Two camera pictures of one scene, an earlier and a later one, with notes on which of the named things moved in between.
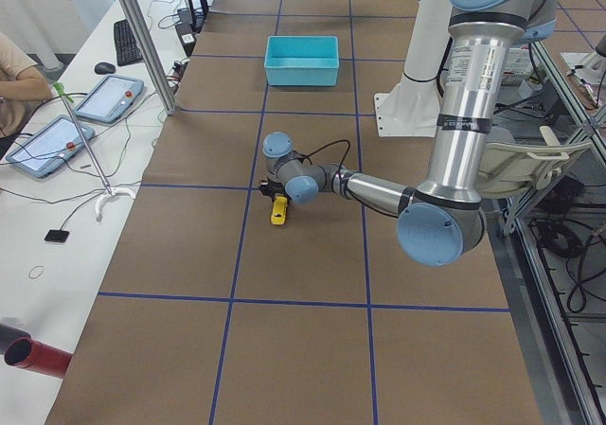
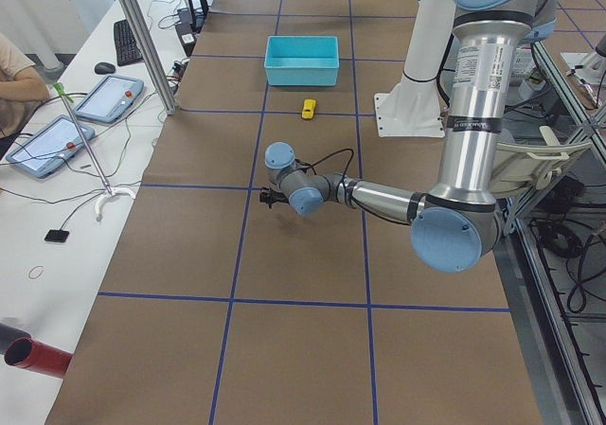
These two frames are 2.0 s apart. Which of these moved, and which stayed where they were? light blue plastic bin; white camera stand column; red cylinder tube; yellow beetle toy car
Moved: yellow beetle toy car
Stayed: white camera stand column; light blue plastic bin; red cylinder tube
